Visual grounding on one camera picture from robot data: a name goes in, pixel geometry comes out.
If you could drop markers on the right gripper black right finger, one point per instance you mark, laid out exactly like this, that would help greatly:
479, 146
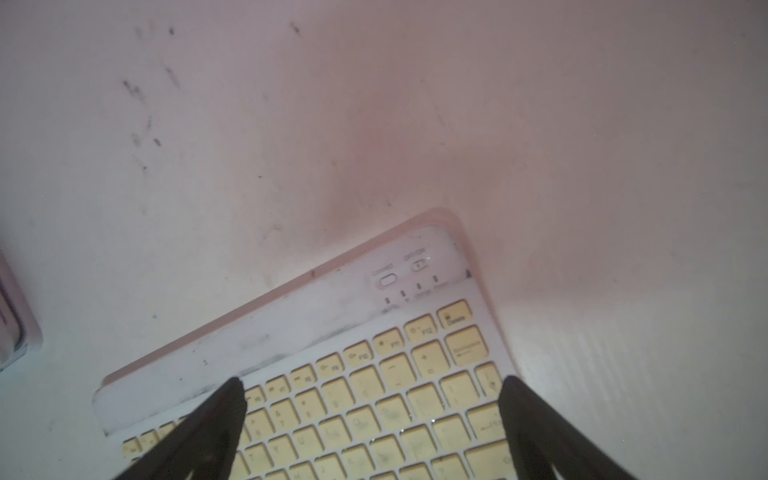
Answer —
543, 444

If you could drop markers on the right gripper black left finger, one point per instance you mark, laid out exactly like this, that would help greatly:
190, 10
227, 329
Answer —
205, 443

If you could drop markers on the yellow key keyboard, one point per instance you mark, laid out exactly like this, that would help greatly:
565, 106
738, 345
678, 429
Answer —
384, 363

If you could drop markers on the white key keyboard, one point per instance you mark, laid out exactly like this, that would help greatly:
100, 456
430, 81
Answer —
20, 331

